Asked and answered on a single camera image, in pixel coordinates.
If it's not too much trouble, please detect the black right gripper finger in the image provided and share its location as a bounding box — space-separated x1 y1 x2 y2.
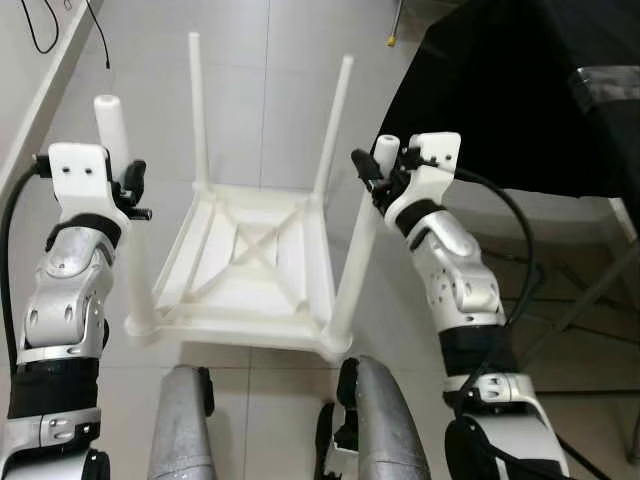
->
350 148 389 193

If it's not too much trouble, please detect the white plastic children table top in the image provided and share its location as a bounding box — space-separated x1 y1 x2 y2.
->
125 180 361 361

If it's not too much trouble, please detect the clear tape cross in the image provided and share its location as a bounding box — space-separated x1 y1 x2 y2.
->
570 63 640 111

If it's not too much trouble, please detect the silver left robot leg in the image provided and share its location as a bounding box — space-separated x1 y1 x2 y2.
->
148 365 216 480

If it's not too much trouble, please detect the silver robot leg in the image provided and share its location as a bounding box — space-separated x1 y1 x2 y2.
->
148 365 216 480
315 355 431 480

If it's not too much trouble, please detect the silver right robot leg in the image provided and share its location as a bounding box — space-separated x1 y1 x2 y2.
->
315 355 431 480

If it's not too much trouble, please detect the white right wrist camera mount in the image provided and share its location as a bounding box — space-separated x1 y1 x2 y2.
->
385 133 463 226

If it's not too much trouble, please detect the black wall cable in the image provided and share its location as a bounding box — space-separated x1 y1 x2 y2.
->
20 0 113 71

